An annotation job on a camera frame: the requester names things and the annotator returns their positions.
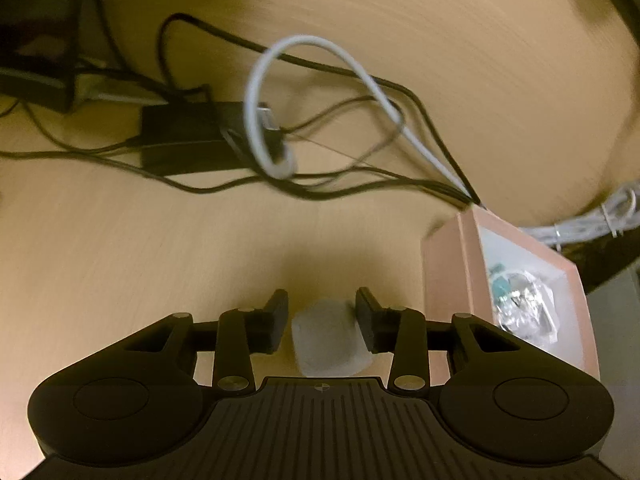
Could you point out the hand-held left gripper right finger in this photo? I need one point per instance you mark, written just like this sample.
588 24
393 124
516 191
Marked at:
366 320

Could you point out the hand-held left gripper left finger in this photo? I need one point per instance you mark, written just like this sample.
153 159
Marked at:
277 320

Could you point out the pink cardboard box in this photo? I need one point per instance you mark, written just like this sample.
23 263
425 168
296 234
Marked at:
445 270

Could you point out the clear plastic wrapper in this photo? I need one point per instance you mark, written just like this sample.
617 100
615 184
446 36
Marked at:
527 305

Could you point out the black power adapter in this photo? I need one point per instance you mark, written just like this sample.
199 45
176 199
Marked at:
185 135

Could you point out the white power strip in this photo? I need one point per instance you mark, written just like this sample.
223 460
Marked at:
115 91

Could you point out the computer monitor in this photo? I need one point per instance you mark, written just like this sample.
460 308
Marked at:
35 85

